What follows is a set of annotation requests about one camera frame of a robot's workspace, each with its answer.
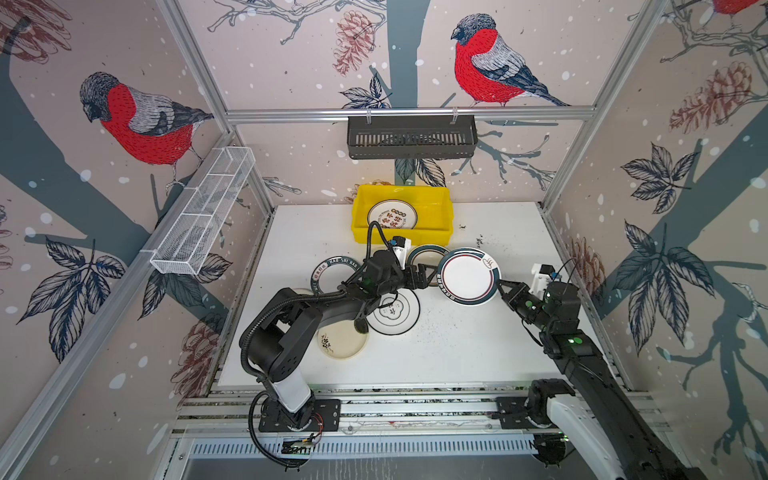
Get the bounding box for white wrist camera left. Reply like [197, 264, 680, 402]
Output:
[388, 236, 412, 269]

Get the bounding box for aluminium frame post right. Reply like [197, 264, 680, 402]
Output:
[540, 0, 668, 215]

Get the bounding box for cream plate dark spot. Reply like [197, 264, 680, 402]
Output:
[315, 320, 368, 360]

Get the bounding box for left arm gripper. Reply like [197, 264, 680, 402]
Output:
[377, 262, 438, 298]

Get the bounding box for large green rim lettered plate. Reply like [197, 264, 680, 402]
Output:
[310, 255, 361, 294]

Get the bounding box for white plate flower emblem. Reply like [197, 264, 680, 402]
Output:
[367, 289, 421, 336]

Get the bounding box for green red rim plate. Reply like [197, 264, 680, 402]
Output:
[436, 247, 501, 306]
[406, 244, 449, 266]

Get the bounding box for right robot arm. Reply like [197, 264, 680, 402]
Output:
[498, 280, 705, 479]

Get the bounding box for aluminium cross bar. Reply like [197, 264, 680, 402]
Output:
[225, 106, 596, 125]

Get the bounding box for aluminium frame post left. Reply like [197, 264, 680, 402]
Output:
[155, 0, 275, 214]

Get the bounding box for white plate red characters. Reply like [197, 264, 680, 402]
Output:
[367, 200, 418, 229]

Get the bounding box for aluminium frame post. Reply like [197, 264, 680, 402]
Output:
[155, 0, 275, 214]
[540, 0, 668, 215]

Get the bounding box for white wire mesh basket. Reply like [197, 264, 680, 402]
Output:
[150, 146, 255, 275]

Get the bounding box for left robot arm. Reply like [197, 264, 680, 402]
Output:
[238, 250, 437, 430]

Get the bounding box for base rail assembly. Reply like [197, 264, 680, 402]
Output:
[171, 389, 571, 461]

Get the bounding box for black hanging basket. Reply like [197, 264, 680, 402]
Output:
[347, 115, 478, 160]

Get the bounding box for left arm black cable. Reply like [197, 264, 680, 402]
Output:
[364, 220, 397, 265]

